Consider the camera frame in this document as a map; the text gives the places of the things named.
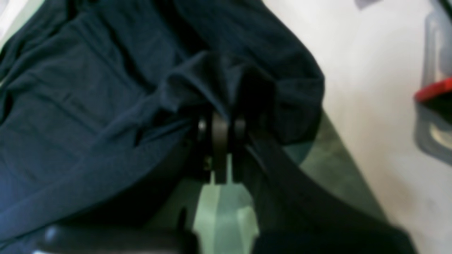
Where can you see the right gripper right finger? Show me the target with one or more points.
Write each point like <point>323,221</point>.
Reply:
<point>296,215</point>

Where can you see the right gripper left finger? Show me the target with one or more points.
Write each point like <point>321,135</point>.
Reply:
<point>155,215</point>

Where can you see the dark navy long-sleeve shirt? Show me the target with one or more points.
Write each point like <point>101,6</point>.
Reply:
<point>106,106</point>

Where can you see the green table cloth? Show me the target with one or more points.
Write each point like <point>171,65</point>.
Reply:
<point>226,211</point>

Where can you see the bottom orange black clamp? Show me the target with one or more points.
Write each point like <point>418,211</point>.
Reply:
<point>433,99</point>

